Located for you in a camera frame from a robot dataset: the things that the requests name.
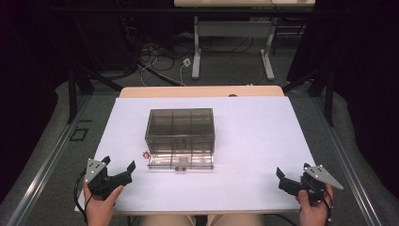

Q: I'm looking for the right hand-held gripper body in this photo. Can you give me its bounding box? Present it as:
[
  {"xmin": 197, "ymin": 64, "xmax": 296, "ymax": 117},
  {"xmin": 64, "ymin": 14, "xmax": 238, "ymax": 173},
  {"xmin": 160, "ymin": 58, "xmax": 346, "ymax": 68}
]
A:
[{"xmin": 278, "ymin": 164, "xmax": 344, "ymax": 203}]

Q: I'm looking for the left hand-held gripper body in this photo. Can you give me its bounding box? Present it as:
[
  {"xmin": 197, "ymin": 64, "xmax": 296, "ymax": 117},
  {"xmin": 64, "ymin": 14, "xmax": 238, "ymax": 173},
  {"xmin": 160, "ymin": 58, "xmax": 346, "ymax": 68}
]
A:
[{"xmin": 84, "ymin": 157, "xmax": 134, "ymax": 202}]

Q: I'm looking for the transparent plastic drawer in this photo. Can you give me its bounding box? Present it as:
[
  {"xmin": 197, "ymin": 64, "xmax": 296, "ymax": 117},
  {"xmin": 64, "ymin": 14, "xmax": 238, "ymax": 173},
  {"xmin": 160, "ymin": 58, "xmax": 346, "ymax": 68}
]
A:
[{"xmin": 147, "ymin": 152, "xmax": 215, "ymax": 171}]

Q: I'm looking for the smoky transparent drawer cabinet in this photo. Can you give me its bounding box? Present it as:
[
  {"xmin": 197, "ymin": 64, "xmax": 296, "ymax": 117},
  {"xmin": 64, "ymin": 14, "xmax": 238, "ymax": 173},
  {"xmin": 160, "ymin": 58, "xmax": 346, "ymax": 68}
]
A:
[{"xmin": 144, "ymin": 107, "xmax": 216, "ymax": 155}]

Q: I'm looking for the person's left hand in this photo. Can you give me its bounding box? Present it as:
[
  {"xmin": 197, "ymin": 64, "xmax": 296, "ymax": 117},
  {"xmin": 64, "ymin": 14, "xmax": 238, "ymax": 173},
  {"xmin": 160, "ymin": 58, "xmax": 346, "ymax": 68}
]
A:
[{"xmin": 82, "ymin": 182, "xmax": 125, "ymax": 226}]

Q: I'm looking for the person's right hand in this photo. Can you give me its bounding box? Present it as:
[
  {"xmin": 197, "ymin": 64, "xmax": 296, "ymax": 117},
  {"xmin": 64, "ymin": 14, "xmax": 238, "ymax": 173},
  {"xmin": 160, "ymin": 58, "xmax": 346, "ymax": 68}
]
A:
[{"xmin": 295, "ymin": 183, "xmax": 334, "ymax": 226}]

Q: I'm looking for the white table cover sheet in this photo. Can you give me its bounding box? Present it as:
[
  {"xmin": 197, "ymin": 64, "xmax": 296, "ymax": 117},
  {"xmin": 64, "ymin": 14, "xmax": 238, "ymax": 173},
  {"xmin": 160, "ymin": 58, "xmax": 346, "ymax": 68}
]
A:
[{"xmin": 73, "ymin": 95, "xmax": 316, "ymax": 213}]

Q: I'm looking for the person's right thigh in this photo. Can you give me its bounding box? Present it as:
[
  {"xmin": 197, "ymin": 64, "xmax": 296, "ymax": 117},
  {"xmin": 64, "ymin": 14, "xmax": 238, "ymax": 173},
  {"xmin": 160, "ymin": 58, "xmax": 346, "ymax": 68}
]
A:
[{"xmin": 206, "ymin": 214, "xmax": 265, "ymax": 226}]

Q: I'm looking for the person's thigh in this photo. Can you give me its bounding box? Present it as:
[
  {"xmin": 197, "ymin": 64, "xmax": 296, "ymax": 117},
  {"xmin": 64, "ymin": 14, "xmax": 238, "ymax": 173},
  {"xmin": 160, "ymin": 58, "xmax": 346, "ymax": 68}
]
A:
[
  {"xmin": 206, "ymin": 214, "xmax": 265, "ymax": 226},
  {"xmin": 136, "ymin": 214, "xmax": 198, "ymax": 226}
]

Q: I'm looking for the person's left thigh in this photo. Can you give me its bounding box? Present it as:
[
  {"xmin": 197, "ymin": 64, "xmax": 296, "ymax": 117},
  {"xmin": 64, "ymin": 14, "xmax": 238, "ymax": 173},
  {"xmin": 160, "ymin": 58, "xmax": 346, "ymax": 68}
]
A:
[{"xmin": 136, "ymin": 214, "xmax": 198, "ymax": 226}]

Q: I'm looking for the black metal stand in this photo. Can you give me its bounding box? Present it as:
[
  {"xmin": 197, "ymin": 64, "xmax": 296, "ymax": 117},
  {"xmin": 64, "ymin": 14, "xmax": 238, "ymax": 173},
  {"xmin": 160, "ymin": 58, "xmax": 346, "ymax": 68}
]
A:
[
  {"xmin": 281, "ymin": 62, "xmax": 335, "ymax": 127},
  {"xmin": 66, "ymin": 18, "xmax": 124, "ymax": 125}
]

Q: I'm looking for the dark curtain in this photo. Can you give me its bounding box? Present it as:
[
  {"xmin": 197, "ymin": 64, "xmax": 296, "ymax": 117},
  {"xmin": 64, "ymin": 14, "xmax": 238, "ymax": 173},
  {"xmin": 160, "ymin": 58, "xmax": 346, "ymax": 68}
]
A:
[
  {"xmin": 0, "ymin": 0, "xmax": 78, "ymax": 203},
  {"xmin": 285, "ymin": 0, "xmax": 399, "ymax": 200}
]

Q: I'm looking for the white desk with metal legs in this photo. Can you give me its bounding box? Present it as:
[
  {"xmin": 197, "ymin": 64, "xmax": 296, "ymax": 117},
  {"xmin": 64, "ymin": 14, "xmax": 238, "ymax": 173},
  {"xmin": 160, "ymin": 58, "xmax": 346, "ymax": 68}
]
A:
[{"xmin": 173, "ymin": 0, "xmax": 316, "ymax": 81}]

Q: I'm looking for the aluminium floor rail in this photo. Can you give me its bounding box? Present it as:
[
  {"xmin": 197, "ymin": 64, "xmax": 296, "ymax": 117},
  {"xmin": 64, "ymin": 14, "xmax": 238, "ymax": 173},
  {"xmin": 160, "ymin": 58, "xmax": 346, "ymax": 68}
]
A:
[
  {"xmin": 5, "ymin": 93, "xmax": 92, "ymax": 226},
  {"xmin": 312, "ymin": 96, "xmax": 383, "ymax": 226}
]

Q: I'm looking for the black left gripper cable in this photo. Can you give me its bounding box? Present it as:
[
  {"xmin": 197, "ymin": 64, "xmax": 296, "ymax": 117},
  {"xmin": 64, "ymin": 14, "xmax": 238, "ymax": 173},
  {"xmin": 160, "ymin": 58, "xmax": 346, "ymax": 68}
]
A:
[{"xmin": 72, "ymin": 170, "xmax": 95, "ymax": 224}]

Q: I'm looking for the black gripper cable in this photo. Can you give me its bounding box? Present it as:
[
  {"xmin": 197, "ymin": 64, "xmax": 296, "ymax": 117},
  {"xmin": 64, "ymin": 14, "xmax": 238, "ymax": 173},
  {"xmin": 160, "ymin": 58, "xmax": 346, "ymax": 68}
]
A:
[
  {"xmin": 72, "ymin": 170, "xmax": 95, "ymax": 224},
  {"xmin": 318, "ymin": 189, "xmax": 334, "ymax": 226}
]

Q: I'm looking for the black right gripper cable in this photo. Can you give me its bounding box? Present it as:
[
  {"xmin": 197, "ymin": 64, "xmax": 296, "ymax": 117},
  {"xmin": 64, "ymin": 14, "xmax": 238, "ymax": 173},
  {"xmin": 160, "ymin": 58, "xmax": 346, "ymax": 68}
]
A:
[{"xmin": 318, "ymin": 189, "xmax": 334, "ymax": 226}]

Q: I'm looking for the white floor cable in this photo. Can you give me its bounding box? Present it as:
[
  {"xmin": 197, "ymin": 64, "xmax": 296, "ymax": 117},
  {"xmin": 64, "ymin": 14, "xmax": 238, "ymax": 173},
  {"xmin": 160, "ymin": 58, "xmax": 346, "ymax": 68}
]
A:
[{"xmin": 136, "ymin": 61, "xmax": 186, "ymax": 88}]

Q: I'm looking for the tangle of black floor cables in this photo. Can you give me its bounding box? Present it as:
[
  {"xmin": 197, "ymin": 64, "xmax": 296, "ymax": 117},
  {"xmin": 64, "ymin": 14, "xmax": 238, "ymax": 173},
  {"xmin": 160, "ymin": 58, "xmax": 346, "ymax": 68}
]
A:
[{"xmin": 123, "ymin": 17, "xmax": 197, "ymax": 83}]

